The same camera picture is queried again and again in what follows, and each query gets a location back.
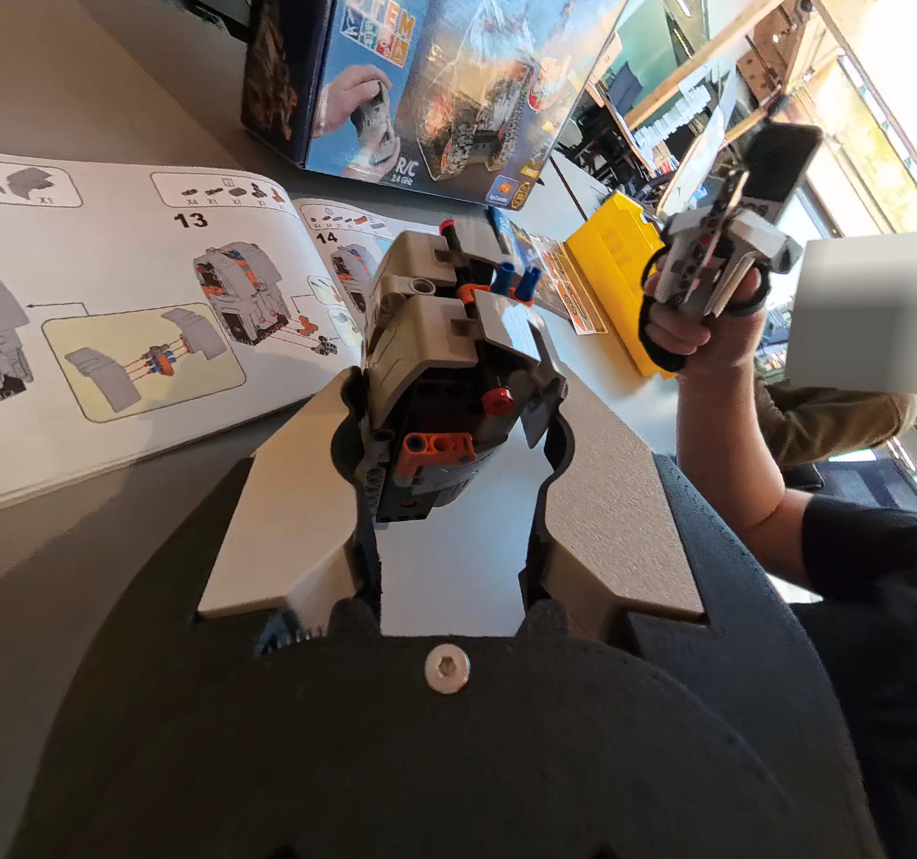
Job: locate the person's right forearm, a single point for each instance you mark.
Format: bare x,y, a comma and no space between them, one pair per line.
731,458

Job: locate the black perforated building beam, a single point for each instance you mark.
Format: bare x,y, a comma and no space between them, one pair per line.
720,225

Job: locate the person's right hand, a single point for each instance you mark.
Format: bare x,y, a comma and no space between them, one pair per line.
706,340

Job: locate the standing poster board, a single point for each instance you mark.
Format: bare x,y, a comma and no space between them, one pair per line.
691,164

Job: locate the grey building block robot body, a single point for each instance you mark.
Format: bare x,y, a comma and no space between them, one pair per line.
430,343

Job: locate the blue robot kit box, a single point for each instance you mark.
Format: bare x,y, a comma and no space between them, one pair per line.
444,71

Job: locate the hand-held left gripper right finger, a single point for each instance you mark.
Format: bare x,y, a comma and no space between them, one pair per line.
616,515

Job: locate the grey desk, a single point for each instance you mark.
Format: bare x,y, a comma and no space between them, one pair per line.
86,85

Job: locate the person's black shirt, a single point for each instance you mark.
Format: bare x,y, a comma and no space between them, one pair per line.
860,658

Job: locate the yellow parts bin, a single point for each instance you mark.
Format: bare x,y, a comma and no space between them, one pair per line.
616,272

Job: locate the orange printed leaflet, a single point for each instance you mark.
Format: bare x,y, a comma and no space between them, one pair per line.
569,286

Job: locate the black office chair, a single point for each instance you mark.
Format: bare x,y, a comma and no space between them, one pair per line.
860,483

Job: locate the open instruction booklet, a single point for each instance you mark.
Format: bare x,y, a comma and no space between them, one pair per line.
143,314

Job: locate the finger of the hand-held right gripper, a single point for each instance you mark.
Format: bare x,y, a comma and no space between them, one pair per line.
679,264
763,241

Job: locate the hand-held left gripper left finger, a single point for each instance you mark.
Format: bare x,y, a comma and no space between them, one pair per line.
286,515

